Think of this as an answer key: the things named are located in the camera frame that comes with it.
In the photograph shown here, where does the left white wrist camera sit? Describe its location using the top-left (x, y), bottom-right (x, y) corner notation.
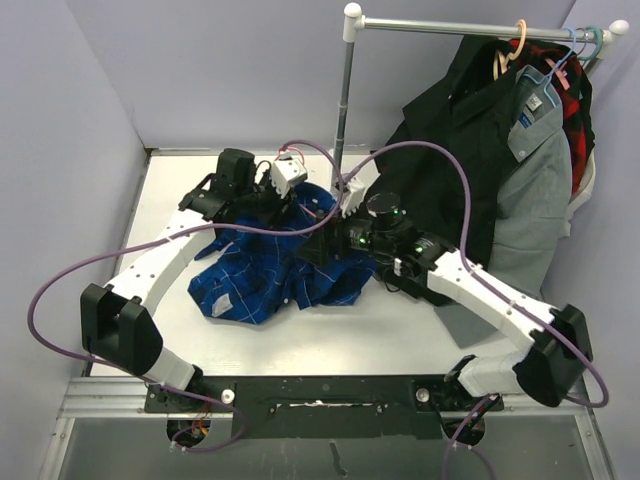
top-left (270, 155), bottom-right (308, 199)

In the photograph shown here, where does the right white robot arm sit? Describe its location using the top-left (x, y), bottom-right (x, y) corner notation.
top-left (297, 193), bottom-right (592, 409)

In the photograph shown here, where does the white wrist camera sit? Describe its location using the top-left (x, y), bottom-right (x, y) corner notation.
top-left (339, 176), bottom-right (367, 218)
top-left (270, 155), bottom-right (308, 199)

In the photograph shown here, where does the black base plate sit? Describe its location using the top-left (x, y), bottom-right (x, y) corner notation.
top-left (144, 374), bottom-right (505, 442)

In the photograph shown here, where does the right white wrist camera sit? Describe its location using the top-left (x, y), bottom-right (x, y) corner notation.
top-left (339, 176), bottom-right (367, 218)

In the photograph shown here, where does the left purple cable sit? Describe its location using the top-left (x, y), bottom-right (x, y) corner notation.
top-left (27, 139), bottom-right (344, 454)

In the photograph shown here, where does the pink wire hanger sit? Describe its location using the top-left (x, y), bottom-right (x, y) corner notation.
top-left (276, 147), bottom-right (325, 219)

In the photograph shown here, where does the metal clothes rack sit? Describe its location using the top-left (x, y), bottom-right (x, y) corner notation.
top-left (331, 2), bottom-right (630, 192)

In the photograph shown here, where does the grey hanging shirt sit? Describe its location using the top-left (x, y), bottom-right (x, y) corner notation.
top-left (434, 64), bottom-right (574, 349)

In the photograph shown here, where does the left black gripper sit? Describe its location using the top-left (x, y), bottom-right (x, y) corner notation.
top-left (235, 169), bottom-right (296, 229)

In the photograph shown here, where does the white hanging garment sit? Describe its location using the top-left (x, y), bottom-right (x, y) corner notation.
top-left (563, 151), bottom-right (596, 237)

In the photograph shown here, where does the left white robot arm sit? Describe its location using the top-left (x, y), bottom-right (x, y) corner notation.
top-left (80, 148), bottom-right (308, 411)

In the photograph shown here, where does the blue plaid shirt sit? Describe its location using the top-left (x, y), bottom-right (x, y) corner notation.
top-left (187, 182), bottom-right (377, 327)

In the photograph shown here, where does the purple cable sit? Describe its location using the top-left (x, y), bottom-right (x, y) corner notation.
top-left (339, 140), bottom-right (610, 480)
top-left (27, 139), bottom-right (344, 454)

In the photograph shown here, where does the beige hanger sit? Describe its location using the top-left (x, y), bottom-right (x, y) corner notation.
top-left (492, 18), bottom-right (530, 80)

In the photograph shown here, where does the black hanging shirt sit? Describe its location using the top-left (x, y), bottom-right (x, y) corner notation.
top-left (369, 36), bottom-right (517, 265)

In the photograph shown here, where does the teal hanger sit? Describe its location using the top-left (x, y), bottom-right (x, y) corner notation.
top-left (577, 25), bottom-right (604, 62)

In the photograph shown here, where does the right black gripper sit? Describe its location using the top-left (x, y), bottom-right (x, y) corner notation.
top-left (296, 198), bottom-right (395, 267)

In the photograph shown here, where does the red plaid hanging shirt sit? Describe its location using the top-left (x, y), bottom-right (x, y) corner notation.
top-left (516, 40), bottom-right (595, 194)

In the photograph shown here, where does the blue hanger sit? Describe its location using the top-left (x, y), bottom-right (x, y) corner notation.
top-left (518, 40), bottom-right (580, 107)

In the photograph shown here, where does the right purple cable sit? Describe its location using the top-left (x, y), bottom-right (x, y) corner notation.
top-left (339, 140), bottom-right (610, 480)

